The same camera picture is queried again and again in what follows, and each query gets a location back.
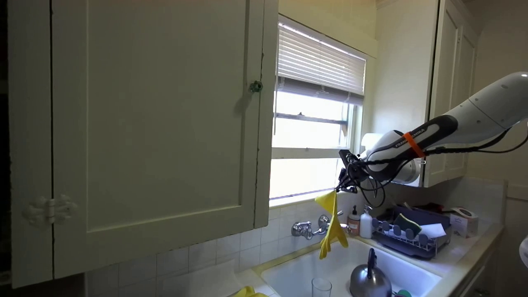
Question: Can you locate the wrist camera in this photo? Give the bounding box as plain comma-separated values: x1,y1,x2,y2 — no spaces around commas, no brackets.
339,149,360,166

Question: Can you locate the chrome wall faucet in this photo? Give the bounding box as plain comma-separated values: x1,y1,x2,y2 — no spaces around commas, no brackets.
291,211,351,240

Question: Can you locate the steel kettle with black handle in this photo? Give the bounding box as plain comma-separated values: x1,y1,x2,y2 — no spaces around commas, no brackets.
349,247,393,297

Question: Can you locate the dark dish rack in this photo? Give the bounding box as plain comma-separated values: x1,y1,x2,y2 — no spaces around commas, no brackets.
371,205,453,260

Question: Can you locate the white sink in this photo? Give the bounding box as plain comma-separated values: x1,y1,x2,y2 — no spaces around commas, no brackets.
261,237,444,297

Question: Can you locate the amber soap pump bottle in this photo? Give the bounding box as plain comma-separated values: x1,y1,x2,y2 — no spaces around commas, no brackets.
347,205,361,236

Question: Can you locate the cream wall cabinet door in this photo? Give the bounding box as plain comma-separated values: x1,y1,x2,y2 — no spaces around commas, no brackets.
7,0,279,289

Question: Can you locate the cream wall cabinet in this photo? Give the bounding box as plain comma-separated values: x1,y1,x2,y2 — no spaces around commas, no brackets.
422,0,480,189

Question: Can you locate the white soap pump bottle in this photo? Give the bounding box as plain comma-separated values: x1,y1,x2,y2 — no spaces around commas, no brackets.
359,205,373,239

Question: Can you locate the green and yellow sponge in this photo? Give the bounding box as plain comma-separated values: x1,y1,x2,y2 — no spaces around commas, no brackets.
393,213,422,238

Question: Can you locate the white window blind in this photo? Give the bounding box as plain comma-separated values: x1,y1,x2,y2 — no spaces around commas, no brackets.
276,21,367,106

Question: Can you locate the white paper sheet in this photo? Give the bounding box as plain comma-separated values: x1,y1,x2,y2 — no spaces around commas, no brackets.
418,223,447,239

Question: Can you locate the yellow rubber glove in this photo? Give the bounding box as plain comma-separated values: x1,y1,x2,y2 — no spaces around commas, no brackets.
315,190,349,260
230,286,269,297

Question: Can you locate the window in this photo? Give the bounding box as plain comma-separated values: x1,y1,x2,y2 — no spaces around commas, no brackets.
269,14,368,207

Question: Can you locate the clear drinking glass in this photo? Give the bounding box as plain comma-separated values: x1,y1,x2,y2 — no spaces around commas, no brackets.
311,277,332,297

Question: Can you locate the small white cardboard box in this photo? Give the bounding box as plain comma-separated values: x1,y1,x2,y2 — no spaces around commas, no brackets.
449,207,479,239

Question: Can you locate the paper towel roll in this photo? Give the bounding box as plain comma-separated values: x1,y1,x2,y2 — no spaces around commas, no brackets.
361,132,422,184

